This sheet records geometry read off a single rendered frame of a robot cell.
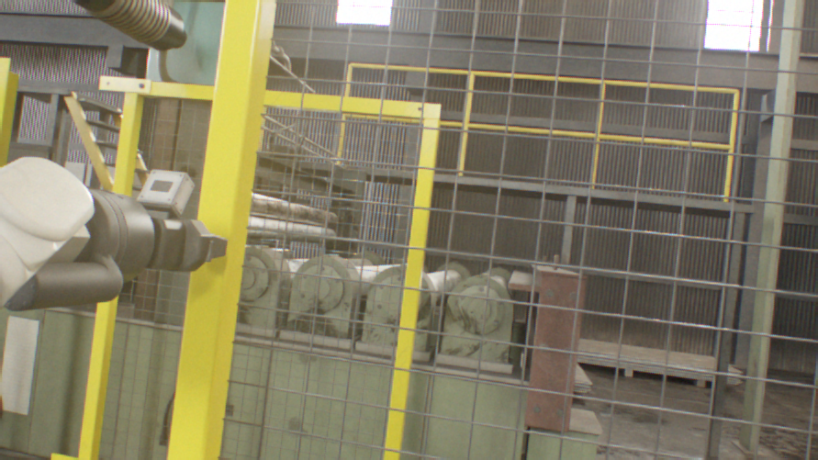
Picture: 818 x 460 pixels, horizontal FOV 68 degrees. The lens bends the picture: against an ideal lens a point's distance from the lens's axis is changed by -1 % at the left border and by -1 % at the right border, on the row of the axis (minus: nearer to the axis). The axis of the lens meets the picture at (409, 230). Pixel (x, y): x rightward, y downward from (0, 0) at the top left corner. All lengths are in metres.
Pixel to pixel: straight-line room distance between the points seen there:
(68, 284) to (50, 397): 2.75
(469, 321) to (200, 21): 1.65
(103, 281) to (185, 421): 0.34
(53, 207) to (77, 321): 2.65
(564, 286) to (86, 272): 1.97
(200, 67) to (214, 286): 1.98
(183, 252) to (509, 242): 10.93
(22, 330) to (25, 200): 2.85
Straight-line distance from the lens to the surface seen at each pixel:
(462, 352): 2.53
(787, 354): 12.48
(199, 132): 2.83
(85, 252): 0.57
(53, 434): 3.29
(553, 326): 2.34
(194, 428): 0.85
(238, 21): 0.85
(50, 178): 0.53
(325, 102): 2.20
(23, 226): 0.46
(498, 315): 2.48
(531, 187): 5.19
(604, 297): 11.62
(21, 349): 3.33
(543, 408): 2.39
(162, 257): 0.64
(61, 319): 3.18
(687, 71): 11.50
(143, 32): 2.44
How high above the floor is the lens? 1.37
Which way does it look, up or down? 1 degrees up
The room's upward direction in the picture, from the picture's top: 7 degrees clockwise
